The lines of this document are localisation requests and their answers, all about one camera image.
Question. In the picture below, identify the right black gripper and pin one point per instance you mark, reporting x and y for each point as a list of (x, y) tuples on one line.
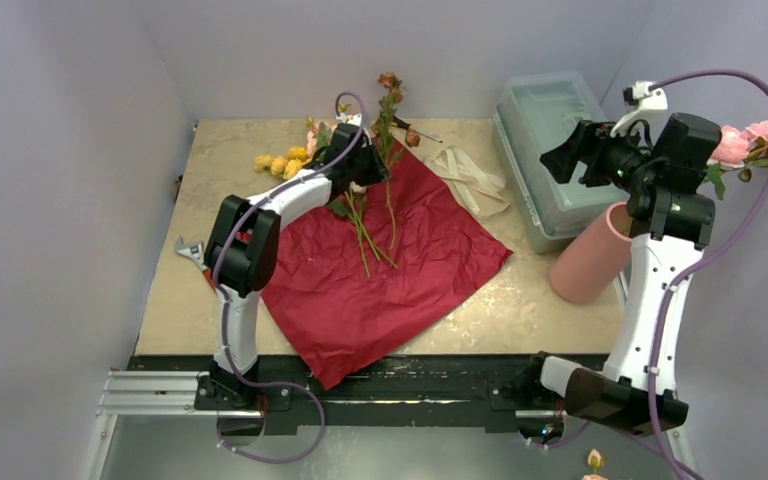
[(582, 147)]

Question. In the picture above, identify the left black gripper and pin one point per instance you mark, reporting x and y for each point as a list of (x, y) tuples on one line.
[(378, 171)]

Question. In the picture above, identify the brown orange rose stem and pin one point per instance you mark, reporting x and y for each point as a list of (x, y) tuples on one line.
[(385, 139)]

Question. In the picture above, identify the peach rose stem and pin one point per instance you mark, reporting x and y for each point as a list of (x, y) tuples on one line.
[(320, 132)]

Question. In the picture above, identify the yellow rose stem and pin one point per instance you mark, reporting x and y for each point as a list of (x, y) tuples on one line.
[(286, 166)]

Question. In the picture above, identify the flower bouquet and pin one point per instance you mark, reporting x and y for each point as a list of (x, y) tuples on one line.
[(343, 303)]

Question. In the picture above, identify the cream ribbon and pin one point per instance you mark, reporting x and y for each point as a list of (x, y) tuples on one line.
[(479, 192)]

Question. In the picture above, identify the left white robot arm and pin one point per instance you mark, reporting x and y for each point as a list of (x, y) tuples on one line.
[(242, 249)]

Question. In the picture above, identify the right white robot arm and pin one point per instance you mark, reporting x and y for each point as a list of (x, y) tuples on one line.
[(671, 225)]

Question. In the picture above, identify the pink cylindrical vase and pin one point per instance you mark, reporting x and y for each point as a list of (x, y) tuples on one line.
[(591, 262)]

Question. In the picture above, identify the yellow black screwdriver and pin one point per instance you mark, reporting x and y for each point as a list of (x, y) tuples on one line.
[(408, 127)]

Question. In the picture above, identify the clear plastic storage box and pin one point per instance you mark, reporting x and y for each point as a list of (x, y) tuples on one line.
[(534, 115)]

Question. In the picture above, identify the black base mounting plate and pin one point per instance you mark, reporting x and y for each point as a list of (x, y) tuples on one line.
[(498, 392)]

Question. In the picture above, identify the small pink flower bud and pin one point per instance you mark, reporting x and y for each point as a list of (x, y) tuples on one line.
[(595, 462)]

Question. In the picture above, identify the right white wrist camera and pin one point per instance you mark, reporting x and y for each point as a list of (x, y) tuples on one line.
[(645, 103)]

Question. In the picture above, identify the adjustable wrench with red handle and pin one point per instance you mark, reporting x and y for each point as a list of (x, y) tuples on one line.
[(195, 252)]

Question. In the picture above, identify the aluminium rail frame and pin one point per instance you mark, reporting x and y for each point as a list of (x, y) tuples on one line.
[(129, 393)]

